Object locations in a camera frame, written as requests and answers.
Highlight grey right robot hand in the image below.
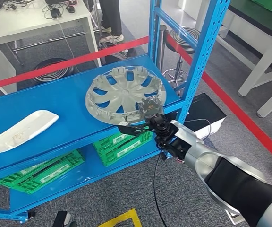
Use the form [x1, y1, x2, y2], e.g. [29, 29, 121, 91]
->
[138, 95, 165, 121]

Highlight silver floor socket plate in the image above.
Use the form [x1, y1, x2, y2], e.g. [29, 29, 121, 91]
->
[225, 209, 245, 226]

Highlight green folded plastic crate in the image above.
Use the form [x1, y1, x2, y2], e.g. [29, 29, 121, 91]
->
[7, 156, 86, 195]
[93, 130, 154, 157]
[0, 149, 84, 190]
[98, 141, 154, 167]

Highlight dark bag on floor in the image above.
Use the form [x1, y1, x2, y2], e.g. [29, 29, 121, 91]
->
[98, 35, 138, 65]

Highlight white plastic car trim part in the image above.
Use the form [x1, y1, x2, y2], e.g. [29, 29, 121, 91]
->
[0, 109, 59, 154]

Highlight white desk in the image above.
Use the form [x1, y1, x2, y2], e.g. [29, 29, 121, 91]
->
[0, 0, 102, 95]

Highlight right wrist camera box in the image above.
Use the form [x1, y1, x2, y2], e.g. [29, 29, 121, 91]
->
[117, 120, 154, 137]

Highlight white workbench with green top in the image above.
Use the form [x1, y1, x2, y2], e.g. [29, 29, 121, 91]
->
[179, 0, 272, 119]

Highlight white charging cable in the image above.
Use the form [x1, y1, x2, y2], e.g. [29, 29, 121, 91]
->
[58, 18, 81, 73]

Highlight silver plastic wheel hubcap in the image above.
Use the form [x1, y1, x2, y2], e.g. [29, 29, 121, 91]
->
[84, 66, 167, 125]

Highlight blue metal shelf rack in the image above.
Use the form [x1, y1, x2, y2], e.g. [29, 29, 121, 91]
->
[0, 0, 231, 224]

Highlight person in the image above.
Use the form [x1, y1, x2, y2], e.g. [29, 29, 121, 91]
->
[99, 0, 124, 44]

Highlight red barrier belt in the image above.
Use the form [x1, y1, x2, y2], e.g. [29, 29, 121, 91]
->
[0, 35, 149, 93]
[166, 33, 272, 170]

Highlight black smartphone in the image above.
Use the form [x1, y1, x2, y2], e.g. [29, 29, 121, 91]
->
[50, 8, 62, 19]

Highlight black tangled desk cables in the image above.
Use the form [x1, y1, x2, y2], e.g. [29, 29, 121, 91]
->
[0, 0, 44, 11]

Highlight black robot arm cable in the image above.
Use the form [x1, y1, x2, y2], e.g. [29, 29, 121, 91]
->
[153, 151, 167, 227]

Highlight black and white equipment box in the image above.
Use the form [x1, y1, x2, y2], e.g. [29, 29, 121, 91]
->
[168, 92, 227, 140]

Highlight yellow floor tape square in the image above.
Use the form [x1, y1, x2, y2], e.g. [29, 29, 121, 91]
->
[97, 208, 142, 227]

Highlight black round stool chrome base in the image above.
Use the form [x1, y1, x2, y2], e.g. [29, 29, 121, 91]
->
[162, 26, 200, 96]

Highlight chrome barrier post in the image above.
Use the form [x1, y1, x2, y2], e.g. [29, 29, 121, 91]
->
[157, 24, 168, 73]

